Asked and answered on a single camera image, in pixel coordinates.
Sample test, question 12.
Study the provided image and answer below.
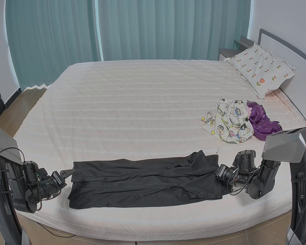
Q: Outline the grey bedside table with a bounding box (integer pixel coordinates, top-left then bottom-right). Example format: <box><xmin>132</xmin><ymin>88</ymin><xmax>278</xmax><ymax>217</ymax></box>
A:
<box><xmin>219</xmin><ymin>35</ymin><xmax>255</xmax><ymax>61</ymax></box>

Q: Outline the purple garment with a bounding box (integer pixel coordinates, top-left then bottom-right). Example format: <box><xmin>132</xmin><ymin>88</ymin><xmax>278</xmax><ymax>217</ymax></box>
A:
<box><xmin>247</xmin><ymin>101</ymin><xmax>283</xmax><ymax>141</ymax></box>

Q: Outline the bed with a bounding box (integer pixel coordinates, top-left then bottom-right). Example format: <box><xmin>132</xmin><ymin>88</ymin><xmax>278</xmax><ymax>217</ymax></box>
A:
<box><xmin>13</xmin><ymin>28</ymin><xmax>306</xmax><ymax>240</ymax></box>

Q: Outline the black cable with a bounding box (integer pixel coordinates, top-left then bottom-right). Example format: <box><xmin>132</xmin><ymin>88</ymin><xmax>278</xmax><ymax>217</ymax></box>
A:
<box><xmin>227</xmin><ymin>184</ymin><xmax>247</xmax><ymax>195</ymax></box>
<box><xmin>37</xmin><ymin>221</ymin><xmax>76</xmax><ymax>238</ymax></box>
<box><xmin>0</xmin><ymin>148</ymin><xmax>26</xmax><ymax>174</ymax></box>

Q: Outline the white printed pillow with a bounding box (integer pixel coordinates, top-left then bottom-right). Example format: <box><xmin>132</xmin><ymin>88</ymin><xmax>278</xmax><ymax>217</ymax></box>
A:
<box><xmin>224</xmin><ymin>42</ymin><xmax>296</xmax><ymax>99</ymax></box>

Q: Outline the blue-green curtain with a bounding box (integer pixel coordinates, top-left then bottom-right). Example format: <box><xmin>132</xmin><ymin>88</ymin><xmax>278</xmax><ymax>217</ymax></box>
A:
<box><xmin>6</xmin><ymin>0</ymin><xmax>104</xmax><ymax>90</ymax></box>
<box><xmin>97</xmin><ymin>0</ymin><xmax>253</xmax><ymax>61</ymax></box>

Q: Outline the black T-shirt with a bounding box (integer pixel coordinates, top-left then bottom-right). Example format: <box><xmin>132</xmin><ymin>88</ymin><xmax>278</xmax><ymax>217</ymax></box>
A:
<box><xmin>67</xmin><ymin>148</ymin><xmax>230</xmax><ymax>210</ymax></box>

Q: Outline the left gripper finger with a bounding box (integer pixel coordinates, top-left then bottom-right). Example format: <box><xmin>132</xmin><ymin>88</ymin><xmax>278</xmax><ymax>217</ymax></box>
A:
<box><xmin>59</xmin><ymin>169</ymin><xmax>76</xmax><ymax>180</ymax></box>

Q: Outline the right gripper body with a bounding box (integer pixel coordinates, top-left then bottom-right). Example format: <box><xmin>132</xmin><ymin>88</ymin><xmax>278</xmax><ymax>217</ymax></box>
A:
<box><xmin>217</xmin><ymin>164</ymin><xmax>235</xmax><ymax>183</ymax></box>

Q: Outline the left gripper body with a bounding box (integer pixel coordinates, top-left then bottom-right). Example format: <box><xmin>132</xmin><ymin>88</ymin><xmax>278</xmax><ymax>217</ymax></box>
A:
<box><xmin>41</xmin><ymin>171</ymin><xmax>68</xmax><ymax>196</ymax></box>

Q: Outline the white printed pyjama top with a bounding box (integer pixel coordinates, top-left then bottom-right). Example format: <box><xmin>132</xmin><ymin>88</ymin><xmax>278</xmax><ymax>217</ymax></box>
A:
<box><xmin>200</xmin><ymin>99</ymin><xmax>255</xmax><ymax>144</ymax></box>

